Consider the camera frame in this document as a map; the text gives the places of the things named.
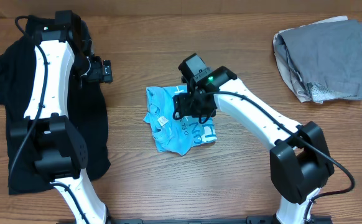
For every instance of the light blue t-shirt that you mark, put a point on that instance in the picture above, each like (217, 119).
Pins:
(171, 135)

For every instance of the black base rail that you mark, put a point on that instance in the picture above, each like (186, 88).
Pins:
(193, 221)

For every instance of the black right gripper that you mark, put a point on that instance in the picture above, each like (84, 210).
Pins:
(181, 109)

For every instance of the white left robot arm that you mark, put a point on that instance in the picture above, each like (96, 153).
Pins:
(45, 139)

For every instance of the black shirt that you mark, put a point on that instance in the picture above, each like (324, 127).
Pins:
(86, 108)

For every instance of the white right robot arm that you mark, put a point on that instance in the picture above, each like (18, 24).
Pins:
(298, 153)

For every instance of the grey folded shorts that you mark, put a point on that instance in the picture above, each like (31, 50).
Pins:
(326, 58)

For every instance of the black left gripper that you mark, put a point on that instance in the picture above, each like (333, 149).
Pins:
(97, 74)

